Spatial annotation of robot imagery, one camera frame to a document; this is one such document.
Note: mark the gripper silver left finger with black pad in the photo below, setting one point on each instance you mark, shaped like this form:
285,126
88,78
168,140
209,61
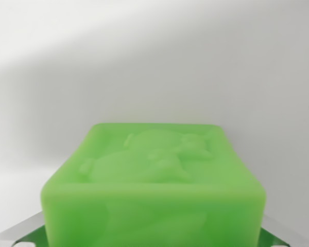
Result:
18,235

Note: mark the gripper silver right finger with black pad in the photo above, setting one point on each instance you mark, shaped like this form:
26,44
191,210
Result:
285,238

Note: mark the green embossed rubber cube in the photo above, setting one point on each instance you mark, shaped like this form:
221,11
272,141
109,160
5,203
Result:
154,195

